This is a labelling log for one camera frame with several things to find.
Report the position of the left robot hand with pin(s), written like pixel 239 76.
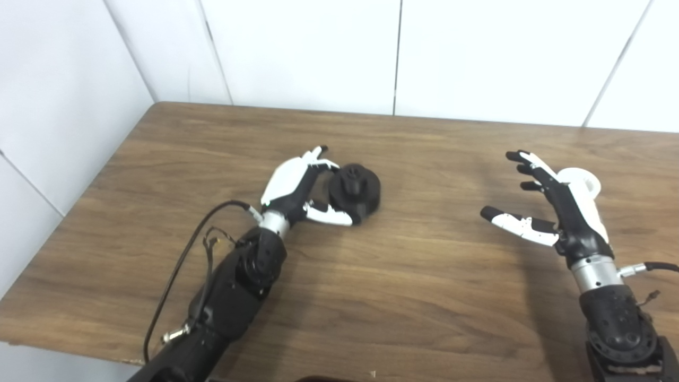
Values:
pixel 297 188

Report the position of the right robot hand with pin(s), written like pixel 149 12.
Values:
pixel 570 212

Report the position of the round black part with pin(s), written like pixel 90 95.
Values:
pixel 355 188

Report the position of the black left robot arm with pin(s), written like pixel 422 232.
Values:
pixel 223 302

